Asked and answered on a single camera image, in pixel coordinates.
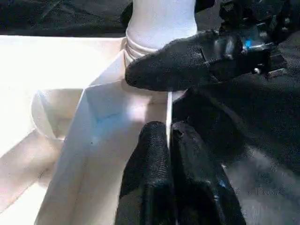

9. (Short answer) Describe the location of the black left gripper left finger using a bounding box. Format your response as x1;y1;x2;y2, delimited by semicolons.
119;121;175;225

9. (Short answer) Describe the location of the black glossy mat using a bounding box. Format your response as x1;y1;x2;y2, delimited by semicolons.
0;0;300;225

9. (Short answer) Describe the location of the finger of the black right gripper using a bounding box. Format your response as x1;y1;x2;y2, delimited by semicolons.
120;1;135;26
125;30;244;92

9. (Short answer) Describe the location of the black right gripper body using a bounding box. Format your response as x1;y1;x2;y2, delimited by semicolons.
217;0;291;79

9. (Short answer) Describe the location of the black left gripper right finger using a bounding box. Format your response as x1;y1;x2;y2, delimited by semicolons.
170;121;244;225

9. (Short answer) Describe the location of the white plastic table leg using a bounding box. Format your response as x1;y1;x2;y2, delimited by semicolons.
124;0;197;63

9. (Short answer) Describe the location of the white plastic table top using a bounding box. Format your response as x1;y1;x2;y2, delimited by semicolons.
0;35;188;225

